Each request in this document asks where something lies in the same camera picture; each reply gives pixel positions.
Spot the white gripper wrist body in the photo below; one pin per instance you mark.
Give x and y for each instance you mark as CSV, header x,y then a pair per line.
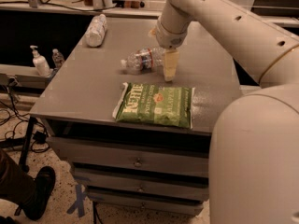
x,y
168,38

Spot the white pump lotion bottle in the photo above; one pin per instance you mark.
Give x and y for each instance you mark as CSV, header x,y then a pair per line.
x,y
40,62

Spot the blue tape cross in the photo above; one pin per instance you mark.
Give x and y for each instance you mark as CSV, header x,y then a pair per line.
x,y
80,206

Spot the clear plastic water bottle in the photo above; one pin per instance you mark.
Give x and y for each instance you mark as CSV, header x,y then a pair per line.
x,y
143,61

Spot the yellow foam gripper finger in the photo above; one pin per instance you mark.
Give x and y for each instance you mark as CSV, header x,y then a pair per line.
x,y
171,57

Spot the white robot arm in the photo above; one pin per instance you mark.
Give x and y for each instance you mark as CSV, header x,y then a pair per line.
x,y
253,164

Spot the black shoe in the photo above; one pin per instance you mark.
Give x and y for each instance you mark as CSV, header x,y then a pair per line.
x,y
44,185

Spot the small clear bottle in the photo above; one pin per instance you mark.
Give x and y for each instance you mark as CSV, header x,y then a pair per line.
x,y
58,58

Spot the black tripod leg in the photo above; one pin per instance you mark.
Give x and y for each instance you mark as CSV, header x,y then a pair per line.
x,y
26,145

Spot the green kettle chips bag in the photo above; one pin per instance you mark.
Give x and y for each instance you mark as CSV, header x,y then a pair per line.
x,y
156,105

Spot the brown trouser leg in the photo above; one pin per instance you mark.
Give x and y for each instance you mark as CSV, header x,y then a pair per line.
x,y
15,185

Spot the grey drawer cabinet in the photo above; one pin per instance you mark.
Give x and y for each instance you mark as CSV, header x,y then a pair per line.
x,y
137,140

